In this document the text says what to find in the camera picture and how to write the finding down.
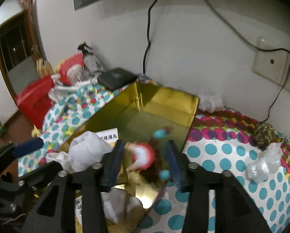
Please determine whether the small clear plastic bag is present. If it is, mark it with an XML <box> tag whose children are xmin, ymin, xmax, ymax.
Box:
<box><xmin>198</xmin><ymin>94</ymin><xmax>224</xmax><ymax>113</ymax></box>

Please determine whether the brown haired doll figure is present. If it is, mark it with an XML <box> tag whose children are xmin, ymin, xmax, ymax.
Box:
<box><xmin>124</xmin><ymin>126</ymin><xmax>173</xmax><ymax>183</ymax></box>

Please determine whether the yellow medicine box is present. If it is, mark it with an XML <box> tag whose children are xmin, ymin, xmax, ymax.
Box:
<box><xmin>75</xmin><ymin>195</ymin><xmax>82</xmax><ymax>233</ymax></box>
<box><xmin>95</xmin><ymin>127</ymin><xmax>130</xmax><ymax>185</ymax></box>

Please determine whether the black television cable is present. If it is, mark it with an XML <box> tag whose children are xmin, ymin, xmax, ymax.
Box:
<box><xmin>142</xmin><ymin>0</ymin><xmax>169</xmax><ymax>75</ymax></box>

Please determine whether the polka dot tablecloth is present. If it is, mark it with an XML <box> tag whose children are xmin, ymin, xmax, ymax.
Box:
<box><xmin>18</xmin><ymin>85</ymin><xmax>290</xmax><ymax>232</ymax></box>

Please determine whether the red plastic bag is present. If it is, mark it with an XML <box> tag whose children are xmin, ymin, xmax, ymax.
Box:
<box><xmin>54</xmin><ymin>53</ymin><xmax>85</xmax><ymax>86</ymax></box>

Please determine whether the black flat device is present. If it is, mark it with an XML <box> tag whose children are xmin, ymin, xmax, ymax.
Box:
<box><xmin>97</xmin><ymin>67</ymin><xmax>138</xmax><ymax>91</ymax></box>

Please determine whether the beige wall socket panel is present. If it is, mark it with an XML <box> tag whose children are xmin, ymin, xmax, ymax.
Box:
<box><xmin>252</xmin><ymin>36</ymin><xmax>290</xmax><ymax>93</ymax></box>

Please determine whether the camouflage rope ball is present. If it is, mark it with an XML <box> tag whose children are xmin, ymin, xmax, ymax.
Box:
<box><xmin>252</xmin><ymin>122</ymin><xmax>277</xmax><ymax>147</ymax></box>

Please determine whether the white spray bottle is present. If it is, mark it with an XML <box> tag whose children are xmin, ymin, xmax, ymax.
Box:
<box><xmin>77</xmin><ymin>42</ymin><xmax>104</xmax><ymax>76</ymax></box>

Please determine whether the thin black socket cable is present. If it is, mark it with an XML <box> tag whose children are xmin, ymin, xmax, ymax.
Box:
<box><xmin>195</xmin><ymin>0</ymin><xmax>290</xmax><ymax>55</ymax></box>

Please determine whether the white sock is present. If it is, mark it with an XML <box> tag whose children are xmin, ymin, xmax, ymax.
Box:
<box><xmin>68</xmin><ymin>131</ymin><xmax>113</xmax><ymax>172</ymax></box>

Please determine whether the black adapter cable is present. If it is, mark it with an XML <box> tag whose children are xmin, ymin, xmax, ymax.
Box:
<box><xmin>260</xmin><ymin>70</ymin><xmax>290</xmax><ymax>123</ymax></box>

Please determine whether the white cloth in box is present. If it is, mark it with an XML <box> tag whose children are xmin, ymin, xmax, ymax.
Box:
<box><xmin>101</xmin><ymin>188</ymin><xmax>144</xmax><ymax>226</ymax></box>

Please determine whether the red paper bag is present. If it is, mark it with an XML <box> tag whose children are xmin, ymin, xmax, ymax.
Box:
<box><xmin>16</xmin><ymin>75</ymin><xmax>55</xmax><ymax>129</ymax></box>

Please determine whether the gold lined gift box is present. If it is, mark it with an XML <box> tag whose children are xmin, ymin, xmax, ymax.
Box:
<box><xmin>55</xmin><ymin>81</ymin><xmax>200</xmax><ymax>233</ymax></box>

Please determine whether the large clear plastic bag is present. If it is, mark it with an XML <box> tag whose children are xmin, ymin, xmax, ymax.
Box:
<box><xmin>246</xmin><ymin>142</ymin><xmax>283</xmax><ymax>183</ymax></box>

